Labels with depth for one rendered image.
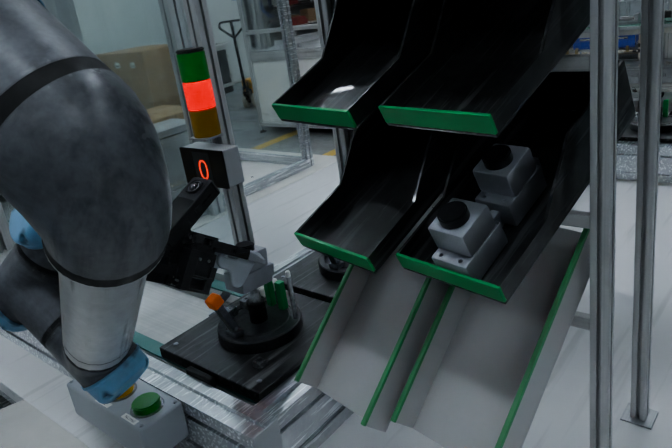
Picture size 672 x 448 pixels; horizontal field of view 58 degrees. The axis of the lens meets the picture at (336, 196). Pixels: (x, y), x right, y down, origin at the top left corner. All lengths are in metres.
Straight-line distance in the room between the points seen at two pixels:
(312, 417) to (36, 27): 0.65
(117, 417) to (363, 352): 0.37
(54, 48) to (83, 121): 0.06
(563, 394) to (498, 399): 0.32
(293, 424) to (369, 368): 0.16
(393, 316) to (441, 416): 0.14
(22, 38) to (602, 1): 0.47
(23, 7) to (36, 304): 0.42
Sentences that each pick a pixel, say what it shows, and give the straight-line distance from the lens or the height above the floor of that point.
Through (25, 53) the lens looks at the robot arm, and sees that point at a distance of 0.45.
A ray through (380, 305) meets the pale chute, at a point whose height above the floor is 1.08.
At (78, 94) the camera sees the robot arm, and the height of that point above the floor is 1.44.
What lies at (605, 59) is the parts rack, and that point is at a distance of 0.61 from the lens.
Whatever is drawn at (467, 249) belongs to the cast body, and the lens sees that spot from 0.58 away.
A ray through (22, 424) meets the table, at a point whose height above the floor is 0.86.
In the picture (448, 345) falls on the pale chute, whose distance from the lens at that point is 0.75.
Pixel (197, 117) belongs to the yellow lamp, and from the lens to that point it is 1.11.
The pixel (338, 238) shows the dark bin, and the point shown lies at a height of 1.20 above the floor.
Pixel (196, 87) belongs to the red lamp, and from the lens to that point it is 1.10.
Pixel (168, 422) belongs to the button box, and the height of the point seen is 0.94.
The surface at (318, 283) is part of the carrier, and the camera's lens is 1.13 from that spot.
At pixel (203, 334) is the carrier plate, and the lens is 1.06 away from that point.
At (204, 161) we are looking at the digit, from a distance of 1.12.
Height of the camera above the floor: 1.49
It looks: 19 degrees down
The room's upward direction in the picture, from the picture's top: 8 degrees counter-clockwise
